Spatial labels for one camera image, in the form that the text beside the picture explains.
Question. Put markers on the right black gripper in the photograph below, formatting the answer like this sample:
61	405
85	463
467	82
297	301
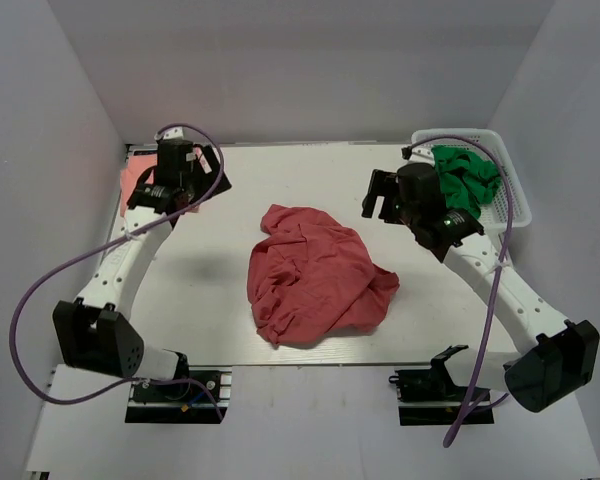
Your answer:
381	184

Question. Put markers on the red t-shirt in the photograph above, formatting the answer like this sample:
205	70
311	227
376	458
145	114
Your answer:
311	277

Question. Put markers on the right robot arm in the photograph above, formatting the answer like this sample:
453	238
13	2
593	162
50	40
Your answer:
554	356

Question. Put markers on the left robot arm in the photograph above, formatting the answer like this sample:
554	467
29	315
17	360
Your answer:
95	331

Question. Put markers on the folded pink t-shirt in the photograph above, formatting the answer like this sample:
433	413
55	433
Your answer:
136	180

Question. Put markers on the green t-shirt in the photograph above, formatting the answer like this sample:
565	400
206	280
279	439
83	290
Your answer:
466	180

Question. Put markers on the white plastic basket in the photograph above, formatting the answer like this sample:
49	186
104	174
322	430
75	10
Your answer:
494	215

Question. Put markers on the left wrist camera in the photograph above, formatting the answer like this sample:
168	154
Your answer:
171	133

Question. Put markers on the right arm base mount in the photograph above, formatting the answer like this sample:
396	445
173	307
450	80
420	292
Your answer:
426	394

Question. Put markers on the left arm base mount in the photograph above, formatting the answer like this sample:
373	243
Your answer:
183	404

